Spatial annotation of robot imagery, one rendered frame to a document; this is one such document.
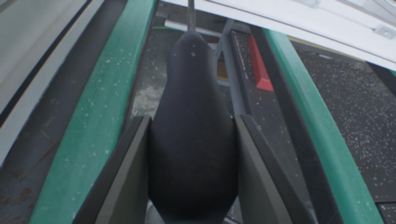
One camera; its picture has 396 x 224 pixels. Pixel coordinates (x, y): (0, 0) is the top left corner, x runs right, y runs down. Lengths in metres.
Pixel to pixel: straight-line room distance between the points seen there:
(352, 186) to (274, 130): 0.42
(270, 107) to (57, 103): 0.59
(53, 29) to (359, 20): 0.45
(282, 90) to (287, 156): 0.33
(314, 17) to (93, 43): 0.34
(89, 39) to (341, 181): 0.28
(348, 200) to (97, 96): 0.22
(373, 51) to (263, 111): 0.31
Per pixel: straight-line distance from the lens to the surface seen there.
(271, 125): 0.62
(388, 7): 0.95
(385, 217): 0.76
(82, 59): 0.23
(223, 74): 1.19
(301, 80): 0.28
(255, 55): 0.80
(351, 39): 0.48
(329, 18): 0.43
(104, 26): 0.27
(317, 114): 0.25
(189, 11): 0.17
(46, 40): 0.21
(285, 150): 0.60
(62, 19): 0.24
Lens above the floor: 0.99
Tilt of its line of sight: 48 degrees down
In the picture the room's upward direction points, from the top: 23 degrees clockwise
